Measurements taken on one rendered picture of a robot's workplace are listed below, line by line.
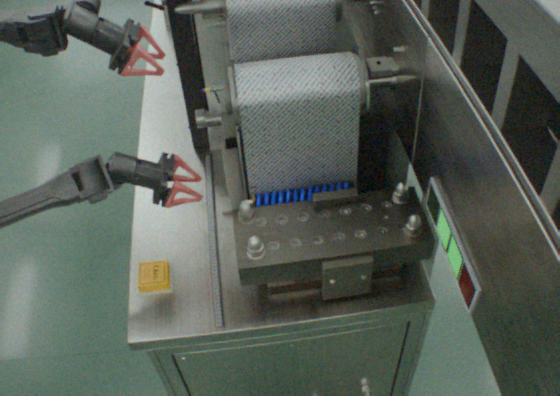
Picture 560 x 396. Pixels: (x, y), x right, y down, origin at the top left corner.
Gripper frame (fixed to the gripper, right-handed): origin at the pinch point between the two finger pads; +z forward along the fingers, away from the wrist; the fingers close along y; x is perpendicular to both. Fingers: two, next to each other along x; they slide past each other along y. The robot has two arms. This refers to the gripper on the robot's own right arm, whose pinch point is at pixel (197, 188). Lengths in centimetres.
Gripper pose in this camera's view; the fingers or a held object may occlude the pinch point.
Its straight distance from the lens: 124.4
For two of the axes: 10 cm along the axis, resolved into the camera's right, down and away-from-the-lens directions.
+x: 4.5, -6.8, -5.8
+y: 1.3, 6.9, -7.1
